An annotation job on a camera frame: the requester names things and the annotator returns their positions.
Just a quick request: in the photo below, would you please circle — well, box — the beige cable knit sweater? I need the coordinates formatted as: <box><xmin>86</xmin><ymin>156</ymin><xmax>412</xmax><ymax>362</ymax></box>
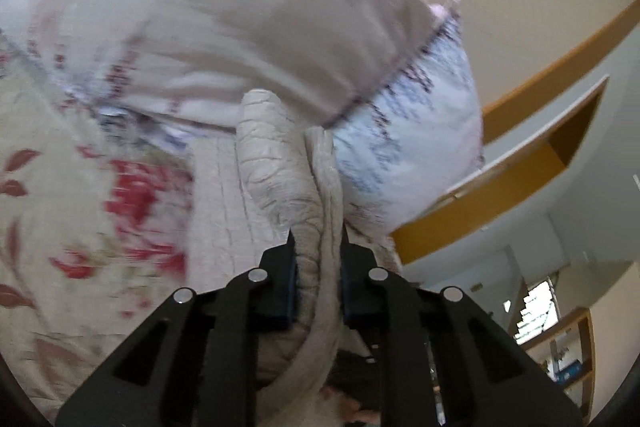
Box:
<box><xmin>186</xmin><ymin>89</ymin><xmax>402</xmax><ymax>427</ymax></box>

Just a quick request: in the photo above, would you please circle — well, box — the pink floral pillow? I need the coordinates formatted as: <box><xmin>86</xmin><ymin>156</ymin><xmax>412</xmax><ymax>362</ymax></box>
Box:
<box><xmin>1</xmin><ymin>0</ymin><xmax>483</xmax><ymax>234</ymax></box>

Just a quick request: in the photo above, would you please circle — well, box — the window with bars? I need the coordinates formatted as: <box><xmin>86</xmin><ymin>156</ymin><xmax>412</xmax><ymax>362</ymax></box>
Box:
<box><xmin>514</xmin><ymin>277</ymin><xmax>559</xmax><ymax>345</ymax></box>

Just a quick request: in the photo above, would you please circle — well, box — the floral beige bedspread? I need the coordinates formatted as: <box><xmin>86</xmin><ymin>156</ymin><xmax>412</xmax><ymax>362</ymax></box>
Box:
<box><xmin>0</xmin><ymin>31</ymin><xmax>202</xmax><ymax>423</ymax></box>

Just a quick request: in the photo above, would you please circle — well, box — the wooden wall shelf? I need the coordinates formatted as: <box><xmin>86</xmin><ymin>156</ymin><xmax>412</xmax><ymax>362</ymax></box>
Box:
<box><xmin>521</xmin><ymin>307</ymin><xmax>596</xmax><ymax>426</ymax></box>

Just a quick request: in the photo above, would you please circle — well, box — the wooden bed headboard frame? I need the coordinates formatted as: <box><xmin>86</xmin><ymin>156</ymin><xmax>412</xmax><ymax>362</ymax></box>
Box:
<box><xmin>393</xmin><ymin>2</ymin><xmax>639</xmax><ymax>265</ymax></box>

